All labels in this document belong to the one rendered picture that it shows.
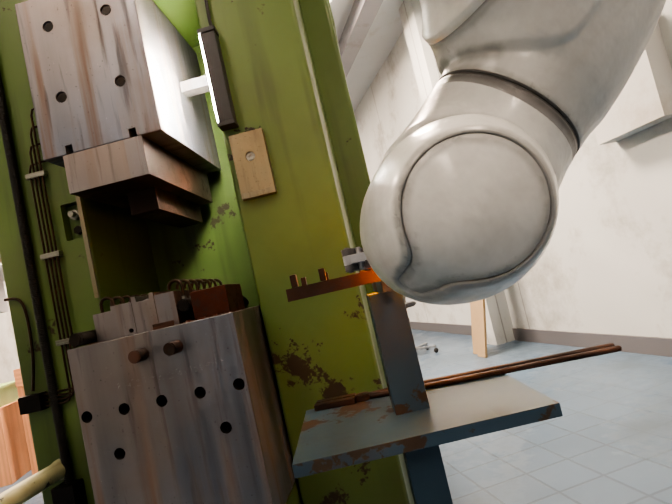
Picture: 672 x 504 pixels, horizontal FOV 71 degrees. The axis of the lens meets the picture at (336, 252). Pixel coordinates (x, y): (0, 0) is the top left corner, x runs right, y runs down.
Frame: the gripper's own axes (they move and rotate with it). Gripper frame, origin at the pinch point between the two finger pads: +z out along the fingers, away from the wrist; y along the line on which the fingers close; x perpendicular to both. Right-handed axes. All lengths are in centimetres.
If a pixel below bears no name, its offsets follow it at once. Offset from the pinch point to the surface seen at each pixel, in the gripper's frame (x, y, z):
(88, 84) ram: 57, -55, 45
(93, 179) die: 35, -58, 45
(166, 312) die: 0, -47, 44
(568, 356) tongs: -25.0, 31.7, 27.6
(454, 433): -27.0, 4.0, 7.2
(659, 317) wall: -69, 190, 247
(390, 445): -26.6, -5.4, 7.1
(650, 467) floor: -94, 90, 119
